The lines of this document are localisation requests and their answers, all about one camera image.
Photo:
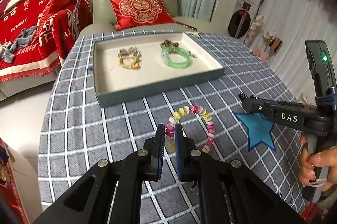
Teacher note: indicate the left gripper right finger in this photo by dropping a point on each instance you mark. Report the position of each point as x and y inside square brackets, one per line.
[186, 167]

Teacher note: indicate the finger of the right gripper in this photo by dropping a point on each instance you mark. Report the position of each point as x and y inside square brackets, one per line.
[252, 104]

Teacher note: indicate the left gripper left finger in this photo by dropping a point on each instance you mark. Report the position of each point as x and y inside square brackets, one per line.
[155, 148]

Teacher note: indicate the silver rhinestone hair clip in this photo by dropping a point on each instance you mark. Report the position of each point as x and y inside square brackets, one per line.
[191, 54]

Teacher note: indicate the grey jewelry tray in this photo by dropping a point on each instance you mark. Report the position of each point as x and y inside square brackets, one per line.
[114, 84]

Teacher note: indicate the lower washing machine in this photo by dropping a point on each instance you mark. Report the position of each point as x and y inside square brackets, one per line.
[241, 19]

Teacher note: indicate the white sheer curtain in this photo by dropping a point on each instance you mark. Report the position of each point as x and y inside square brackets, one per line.
[295, 22]

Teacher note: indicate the red embroidered cushion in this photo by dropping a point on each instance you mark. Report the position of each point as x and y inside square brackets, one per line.
[134, 13]

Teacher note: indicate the red gift box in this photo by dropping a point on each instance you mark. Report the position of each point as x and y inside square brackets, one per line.
[12, 210]

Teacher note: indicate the red blanket sofa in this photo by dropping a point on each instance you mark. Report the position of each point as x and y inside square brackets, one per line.
[36, 37]

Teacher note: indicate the grey cloth on sofa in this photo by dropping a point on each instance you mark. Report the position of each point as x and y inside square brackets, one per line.
[24, 39]

